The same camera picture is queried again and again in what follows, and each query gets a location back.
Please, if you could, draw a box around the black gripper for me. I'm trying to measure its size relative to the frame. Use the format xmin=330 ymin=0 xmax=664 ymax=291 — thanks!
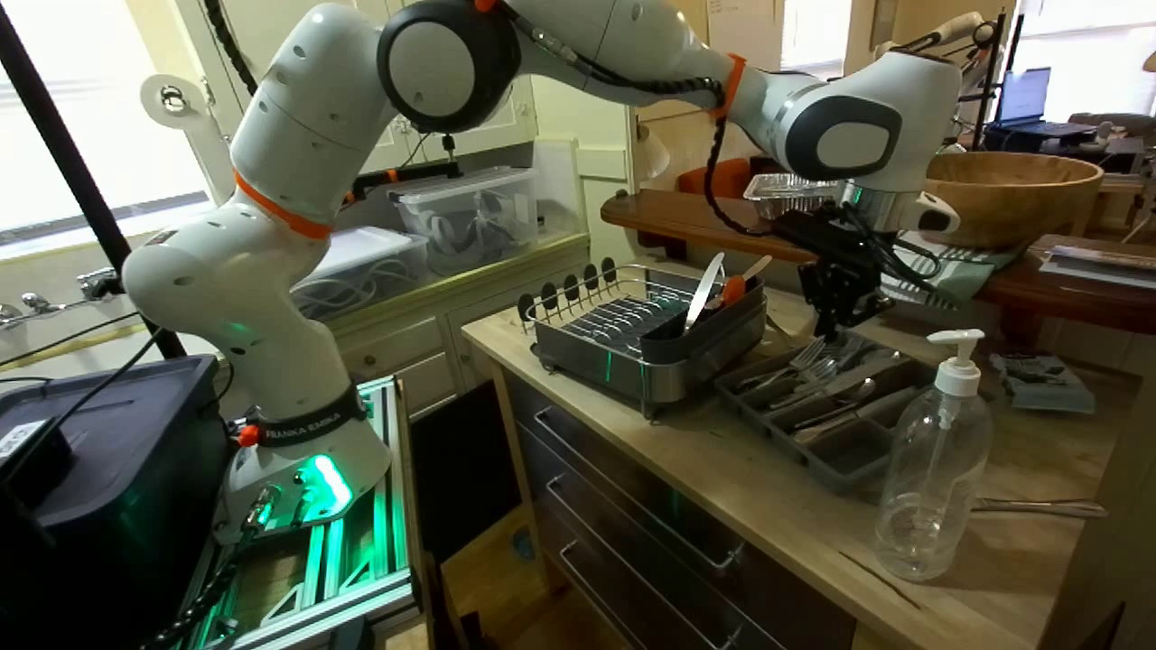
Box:
xmin=776 ymin=201 xmax=898 ymax=338

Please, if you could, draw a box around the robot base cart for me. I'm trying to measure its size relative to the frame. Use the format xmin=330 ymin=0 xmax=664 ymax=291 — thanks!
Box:
xmin=142 ymin=370 xmax=418 ymax=650

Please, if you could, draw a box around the silver wide-bladed utensil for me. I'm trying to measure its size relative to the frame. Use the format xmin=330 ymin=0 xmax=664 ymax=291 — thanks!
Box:
xmin=681 ymin=248 xmax=729 ymax=337

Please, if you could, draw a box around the grey dish drying rack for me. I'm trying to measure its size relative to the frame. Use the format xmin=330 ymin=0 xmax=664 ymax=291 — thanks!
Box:
xmin=517 ymin=254 xmax=774 ymax=423

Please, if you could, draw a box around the silver metal spoon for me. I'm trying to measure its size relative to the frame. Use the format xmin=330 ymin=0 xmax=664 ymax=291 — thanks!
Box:
xmin=774 ymin=342 xmax=903 ymax=419
xmin=785 ymin=370 xmax=888 ymax=434

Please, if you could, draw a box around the orange plastic spoon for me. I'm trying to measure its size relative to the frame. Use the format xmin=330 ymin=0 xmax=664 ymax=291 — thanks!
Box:
xmin=720 ymin=254 xmax=776 ymax=305

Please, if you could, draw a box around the green striped white towel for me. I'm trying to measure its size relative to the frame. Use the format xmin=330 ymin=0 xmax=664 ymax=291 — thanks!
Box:
xmin=880 ymin=232 xmax=1023 ymax=305

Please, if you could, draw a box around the grey cutlery tray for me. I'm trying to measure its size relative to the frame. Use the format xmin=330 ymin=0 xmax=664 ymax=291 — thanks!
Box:
xmin=713 ymin=324 xmax=938 ymax=497

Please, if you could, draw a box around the clear soap dispenser bottle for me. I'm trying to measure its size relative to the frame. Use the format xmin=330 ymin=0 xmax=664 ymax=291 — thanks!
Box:
xmin=872 ymin=324 xmax=998 ymax=587

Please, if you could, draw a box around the wooden bowl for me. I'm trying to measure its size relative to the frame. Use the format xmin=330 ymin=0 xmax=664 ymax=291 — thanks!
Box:
xmin=920 ymin=148 xmax=1110 ymax=254

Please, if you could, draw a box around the small printed package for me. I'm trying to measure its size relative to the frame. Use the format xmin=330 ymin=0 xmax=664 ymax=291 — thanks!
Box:
xmin=989 ymin=349 xmax=1102 ymax=423

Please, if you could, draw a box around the silver table knife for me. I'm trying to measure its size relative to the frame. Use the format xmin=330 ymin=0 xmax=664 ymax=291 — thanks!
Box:
xmin=968 ymin=492 xmax=1112 ymax=525

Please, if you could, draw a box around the wooden cabinet with drawers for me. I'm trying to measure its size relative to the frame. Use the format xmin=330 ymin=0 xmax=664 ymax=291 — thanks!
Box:
xmin=485 ymin=370 xmax=872 ymax=650

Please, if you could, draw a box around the clear plastic storage bin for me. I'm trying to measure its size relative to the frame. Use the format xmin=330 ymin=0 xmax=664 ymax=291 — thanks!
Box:
xmin=394 ymin=161 xmax=548 ymax=278

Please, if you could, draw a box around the beige sideboard cabinet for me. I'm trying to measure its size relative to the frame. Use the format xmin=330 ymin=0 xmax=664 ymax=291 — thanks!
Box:
xmin=286 ymin=227 xmax=591 ymax=419

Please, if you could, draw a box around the black equipment box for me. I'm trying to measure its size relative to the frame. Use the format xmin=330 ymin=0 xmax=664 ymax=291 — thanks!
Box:
xmin=0 ymin=355 xmax=234 ymax=650

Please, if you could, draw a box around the black slanted pole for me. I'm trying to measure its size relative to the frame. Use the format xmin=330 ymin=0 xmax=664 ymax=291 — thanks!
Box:
xmin=0 ymin=2 xmax=190 ymax=363

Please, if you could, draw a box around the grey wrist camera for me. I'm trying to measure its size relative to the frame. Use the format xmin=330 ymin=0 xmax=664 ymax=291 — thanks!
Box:
xmin=746 ymin=171 xmax=839 ymax=214

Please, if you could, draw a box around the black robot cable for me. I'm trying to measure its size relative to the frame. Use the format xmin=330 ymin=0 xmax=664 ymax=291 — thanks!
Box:
xmin=700 ymin=49 xmax=788 ymax=243

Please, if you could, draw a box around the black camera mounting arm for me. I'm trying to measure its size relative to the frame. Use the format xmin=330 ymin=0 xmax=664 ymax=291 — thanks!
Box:
xmin=339 ymin=153 xmax=451 ymax=201

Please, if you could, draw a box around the white round wall fixture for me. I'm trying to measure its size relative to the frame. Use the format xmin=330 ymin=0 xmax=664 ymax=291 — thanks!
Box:
xmin=137 ymin=72 xmax=211 ymax=130

